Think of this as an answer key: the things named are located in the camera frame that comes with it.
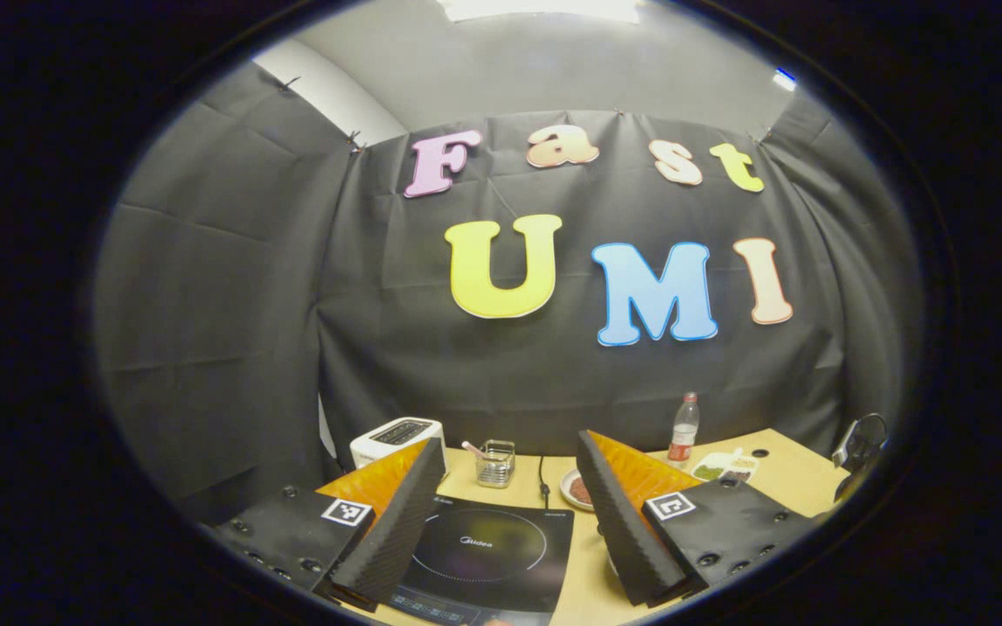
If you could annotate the black backdrop cloth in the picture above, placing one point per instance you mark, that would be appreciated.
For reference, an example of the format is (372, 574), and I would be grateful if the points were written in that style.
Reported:
(292, 304)

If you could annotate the pale yellow beans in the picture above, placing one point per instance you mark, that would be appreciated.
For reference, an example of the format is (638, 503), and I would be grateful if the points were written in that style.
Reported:
(745, 462)

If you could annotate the clear plastic water bottle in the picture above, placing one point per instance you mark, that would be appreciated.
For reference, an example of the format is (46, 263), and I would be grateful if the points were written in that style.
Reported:
(684, 430)

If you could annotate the black induction cooktop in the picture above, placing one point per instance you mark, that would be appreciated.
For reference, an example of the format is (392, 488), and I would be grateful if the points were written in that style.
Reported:
(484, 548)

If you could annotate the green mung beans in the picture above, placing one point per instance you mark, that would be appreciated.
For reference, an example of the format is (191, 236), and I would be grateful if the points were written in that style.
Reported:
(710, 471)

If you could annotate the round white plate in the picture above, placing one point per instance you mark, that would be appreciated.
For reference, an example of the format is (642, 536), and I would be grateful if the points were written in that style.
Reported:
(572, 487)

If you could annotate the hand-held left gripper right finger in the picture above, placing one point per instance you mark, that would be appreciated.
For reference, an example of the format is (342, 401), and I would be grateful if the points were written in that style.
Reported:
(618, 522)

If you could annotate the red raw meat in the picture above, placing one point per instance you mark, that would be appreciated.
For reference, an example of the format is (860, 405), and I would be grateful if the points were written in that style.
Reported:
(582, 491)

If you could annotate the clear glass holder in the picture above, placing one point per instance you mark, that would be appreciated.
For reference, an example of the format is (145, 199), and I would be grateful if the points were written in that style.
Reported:
(496, 465)

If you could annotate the white divided plate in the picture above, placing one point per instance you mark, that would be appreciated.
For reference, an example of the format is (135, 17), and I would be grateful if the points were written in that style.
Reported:
(723, 462)

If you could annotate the dark red beans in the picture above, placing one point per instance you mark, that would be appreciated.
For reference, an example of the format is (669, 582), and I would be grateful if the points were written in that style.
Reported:
(738, 476)

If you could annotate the pink straw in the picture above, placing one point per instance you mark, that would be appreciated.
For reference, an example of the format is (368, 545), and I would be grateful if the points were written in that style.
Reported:
(473, 449)

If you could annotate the white toaster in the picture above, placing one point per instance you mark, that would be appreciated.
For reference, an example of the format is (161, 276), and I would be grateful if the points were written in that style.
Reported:
(379, 443)

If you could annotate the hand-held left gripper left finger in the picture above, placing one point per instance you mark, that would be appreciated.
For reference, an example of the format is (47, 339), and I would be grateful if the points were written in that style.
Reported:
(401, 522)

